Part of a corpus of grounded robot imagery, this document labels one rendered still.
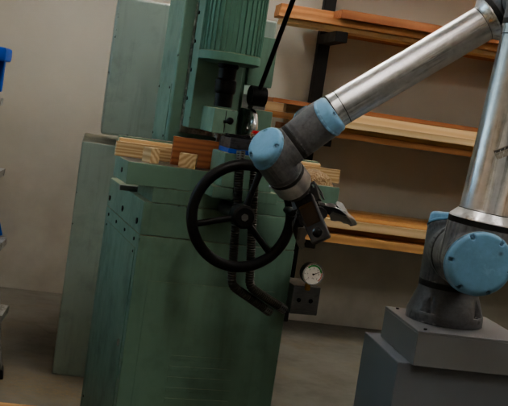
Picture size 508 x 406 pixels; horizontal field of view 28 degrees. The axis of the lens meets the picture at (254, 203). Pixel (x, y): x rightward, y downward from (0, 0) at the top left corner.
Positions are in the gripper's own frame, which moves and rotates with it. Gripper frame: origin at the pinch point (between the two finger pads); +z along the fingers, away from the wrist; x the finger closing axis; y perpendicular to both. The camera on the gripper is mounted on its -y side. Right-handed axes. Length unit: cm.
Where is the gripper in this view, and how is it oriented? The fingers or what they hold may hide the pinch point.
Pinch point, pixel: (330, 239)
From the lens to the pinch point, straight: 250.7
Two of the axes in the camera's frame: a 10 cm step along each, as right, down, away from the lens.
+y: -1.6, -7.1, 6.9
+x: -8.8, 4.2, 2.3
